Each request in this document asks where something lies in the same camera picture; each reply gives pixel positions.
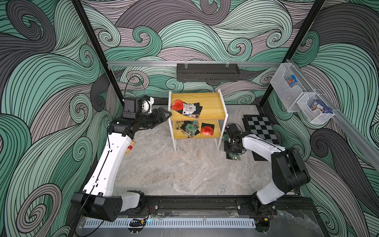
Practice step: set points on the red tea bag shelf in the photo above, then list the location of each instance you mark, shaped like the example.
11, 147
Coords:
207, 129
178, 106

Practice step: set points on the blue white box in bin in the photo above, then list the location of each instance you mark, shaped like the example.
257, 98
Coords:
320, 105

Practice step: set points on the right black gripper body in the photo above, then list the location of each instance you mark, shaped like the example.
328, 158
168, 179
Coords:
230, 147

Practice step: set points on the aluminium rail right wall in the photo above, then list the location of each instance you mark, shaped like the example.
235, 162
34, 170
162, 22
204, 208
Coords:
354, 135

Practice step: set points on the jasmine tea bag lower shelf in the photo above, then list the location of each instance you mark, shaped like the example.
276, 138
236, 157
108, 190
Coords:
190, 128

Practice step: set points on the white wooden two-tier shelf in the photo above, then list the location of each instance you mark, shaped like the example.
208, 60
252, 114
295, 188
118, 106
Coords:
214, 112

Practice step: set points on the black perforated wall tray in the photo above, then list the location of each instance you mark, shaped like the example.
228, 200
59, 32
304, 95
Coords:
209, 73

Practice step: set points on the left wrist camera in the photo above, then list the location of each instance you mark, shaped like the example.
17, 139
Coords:
135, 106

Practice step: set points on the checkered black chessboard mat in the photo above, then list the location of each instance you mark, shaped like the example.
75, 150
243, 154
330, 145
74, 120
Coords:
261, 138

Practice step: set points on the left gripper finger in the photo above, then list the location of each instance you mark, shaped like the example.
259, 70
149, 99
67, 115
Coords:
164, 112
161, 120

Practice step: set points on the clear bin upper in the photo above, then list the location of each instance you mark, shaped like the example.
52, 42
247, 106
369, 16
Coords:
287, 95

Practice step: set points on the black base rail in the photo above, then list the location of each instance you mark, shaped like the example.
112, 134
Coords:
242, 204

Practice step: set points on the orange floral tea bag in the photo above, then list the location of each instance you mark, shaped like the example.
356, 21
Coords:
197, 113

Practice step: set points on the aluminium rail back wall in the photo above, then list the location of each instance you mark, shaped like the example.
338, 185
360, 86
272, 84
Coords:
151, 63

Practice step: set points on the aluminium rail wall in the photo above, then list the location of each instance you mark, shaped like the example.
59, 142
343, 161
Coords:
151, 63
354, 135

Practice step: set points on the red blue item in bin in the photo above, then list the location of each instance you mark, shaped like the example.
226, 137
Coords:
292, 81

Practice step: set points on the red beige packet on floor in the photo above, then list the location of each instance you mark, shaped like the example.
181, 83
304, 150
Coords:
130, 147

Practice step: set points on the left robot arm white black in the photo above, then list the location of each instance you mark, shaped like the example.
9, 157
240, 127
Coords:
96, 200

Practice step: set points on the clear bin lower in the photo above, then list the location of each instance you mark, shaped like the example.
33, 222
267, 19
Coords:
314, 117

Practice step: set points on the clear bin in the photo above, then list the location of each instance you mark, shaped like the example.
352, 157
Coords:
314, 117
287, 95

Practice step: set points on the red tea bag lower shelf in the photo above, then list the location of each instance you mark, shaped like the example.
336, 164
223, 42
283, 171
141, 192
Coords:
207, 129

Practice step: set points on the red tea bag top shelf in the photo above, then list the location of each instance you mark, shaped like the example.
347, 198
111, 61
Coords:
178, 106

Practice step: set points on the white slotted cable duct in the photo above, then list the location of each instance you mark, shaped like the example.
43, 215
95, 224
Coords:
241, 223

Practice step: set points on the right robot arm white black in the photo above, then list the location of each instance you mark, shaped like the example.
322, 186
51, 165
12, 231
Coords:
287, 166

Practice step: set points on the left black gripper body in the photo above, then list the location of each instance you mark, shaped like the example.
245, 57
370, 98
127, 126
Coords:
146, 121

